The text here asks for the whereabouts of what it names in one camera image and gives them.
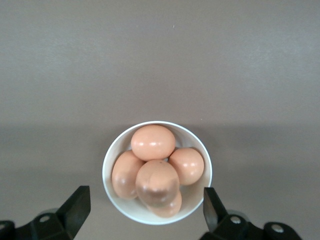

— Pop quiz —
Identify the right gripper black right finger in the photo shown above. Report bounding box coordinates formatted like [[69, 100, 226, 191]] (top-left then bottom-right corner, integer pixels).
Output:
[[201, 187, 303, 240]]

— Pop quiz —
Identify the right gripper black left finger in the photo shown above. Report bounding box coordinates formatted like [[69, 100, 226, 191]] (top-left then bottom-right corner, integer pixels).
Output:
[[0, 185, 91, 240]]

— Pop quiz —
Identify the brown egg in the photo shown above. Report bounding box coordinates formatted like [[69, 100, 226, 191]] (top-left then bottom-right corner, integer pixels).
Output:
[[168, 147, 205, 186], [130, 124, 177, 162], [147, 189, 183, 218], [111, 149, 146, 200], [135, 159, 181, 208]]

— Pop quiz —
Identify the white round bowl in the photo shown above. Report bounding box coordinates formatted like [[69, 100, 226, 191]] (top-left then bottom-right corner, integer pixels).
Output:
[[101, 120, 213, 226]]

